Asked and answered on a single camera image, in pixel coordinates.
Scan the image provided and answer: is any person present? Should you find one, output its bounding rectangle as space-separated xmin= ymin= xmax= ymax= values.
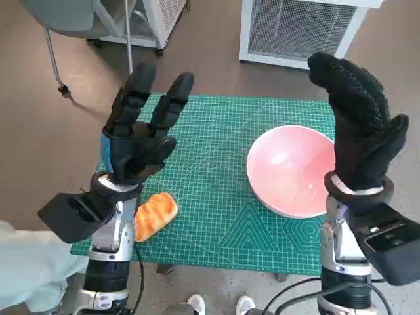
xmin=0 ymin=219 xmax=88 ymax=315

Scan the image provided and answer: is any grey chair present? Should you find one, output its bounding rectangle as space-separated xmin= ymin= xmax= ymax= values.
xmin=19 ymin=0 xmax=112 ymax=96

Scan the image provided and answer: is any green cutting mat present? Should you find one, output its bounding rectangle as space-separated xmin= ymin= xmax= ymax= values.
xmin=70 ymin=93 xmax=337 ymax=276

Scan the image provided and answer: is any white pole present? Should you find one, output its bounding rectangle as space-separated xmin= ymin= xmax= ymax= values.
xmin=123 ymin=0 xmax=135 ymax=78

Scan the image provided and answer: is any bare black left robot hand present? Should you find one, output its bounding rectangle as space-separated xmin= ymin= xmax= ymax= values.
xmin=100 ymin=61 xmax=195 ymax=184

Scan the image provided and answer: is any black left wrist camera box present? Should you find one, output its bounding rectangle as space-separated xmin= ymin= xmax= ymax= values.
xmin=37 ymin=192 xmax=119 ymax=244

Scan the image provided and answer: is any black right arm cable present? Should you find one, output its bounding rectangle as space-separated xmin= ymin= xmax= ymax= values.
xmin=264 ymin=278 xmax=324 ymax=315
xmin=370 ymin=278 xmax=394 ymax=315

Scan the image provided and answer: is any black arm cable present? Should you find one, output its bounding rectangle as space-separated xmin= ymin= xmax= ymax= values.
xmin=370 ymin=278 xmax=394 ymax=315
xmin=264 ymin=278 xmax=324 ymax=315
xmin=131 ymin=242 xmax=146 ymax=312

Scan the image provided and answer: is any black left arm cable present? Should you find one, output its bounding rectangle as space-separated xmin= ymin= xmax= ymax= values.
xmin=131 ymin=242 xmax=146 ymax=312

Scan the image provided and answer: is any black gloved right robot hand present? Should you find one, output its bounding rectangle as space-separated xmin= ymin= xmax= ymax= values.
xmin=307 ymin=51 xmax=410 ymax=194

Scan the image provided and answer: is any pink bowl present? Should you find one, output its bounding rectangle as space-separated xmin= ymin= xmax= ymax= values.
xmin=246 ymin=125 xmax=337 ymax=219

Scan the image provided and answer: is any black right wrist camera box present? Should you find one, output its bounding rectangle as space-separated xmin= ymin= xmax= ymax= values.
xmin=347 ymin=203 xmax=420 ymax=286

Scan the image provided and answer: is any white wheeled cabinet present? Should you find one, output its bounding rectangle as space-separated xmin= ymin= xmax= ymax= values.
xmin=85 ymin=0 xmax=190 ymax=56

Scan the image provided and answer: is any white mesh front cabinet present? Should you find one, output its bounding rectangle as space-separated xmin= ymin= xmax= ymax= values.
xmin=238 ymin=0 xmax=370 ymax=70

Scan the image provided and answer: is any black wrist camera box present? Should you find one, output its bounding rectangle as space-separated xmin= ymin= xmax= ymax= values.
xmin=37 ymin=192 xmax=119 ymax=244
xmin=347 ymin=203 xmax=420 ymax=286

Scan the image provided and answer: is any white shoe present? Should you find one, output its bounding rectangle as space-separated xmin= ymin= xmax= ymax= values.
xmin=236 ymin=295 xmax=256 ymax=315
xmin=186 ymin=294 xmax=207 ymax=315

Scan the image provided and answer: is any orange toy bread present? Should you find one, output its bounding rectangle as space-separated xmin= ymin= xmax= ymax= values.
xmin=134 ymin=192 xmax=180 ymax=243

